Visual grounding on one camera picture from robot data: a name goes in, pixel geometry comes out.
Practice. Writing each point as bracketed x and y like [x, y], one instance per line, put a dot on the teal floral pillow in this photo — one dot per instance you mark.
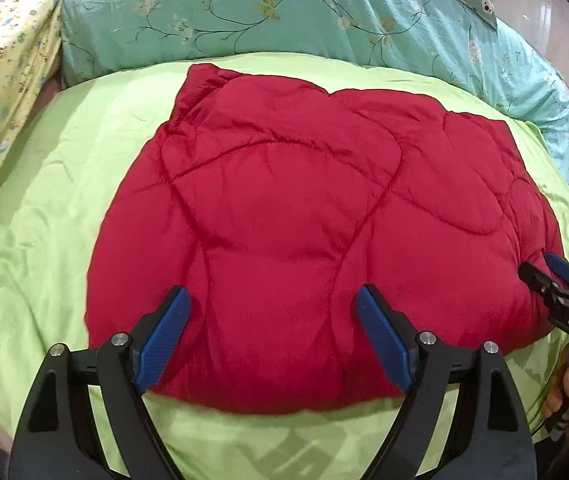
[314, 10]

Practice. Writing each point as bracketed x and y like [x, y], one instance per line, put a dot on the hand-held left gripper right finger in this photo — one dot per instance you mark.
[383, 341]

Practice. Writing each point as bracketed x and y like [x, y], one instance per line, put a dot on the green bedsheet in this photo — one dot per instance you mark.
[54, 200]

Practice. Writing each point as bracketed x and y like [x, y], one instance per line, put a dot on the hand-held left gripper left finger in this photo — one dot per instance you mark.
[163, 340]

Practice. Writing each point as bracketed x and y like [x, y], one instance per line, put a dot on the red quilted jacket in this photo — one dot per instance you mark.
[314, 230]

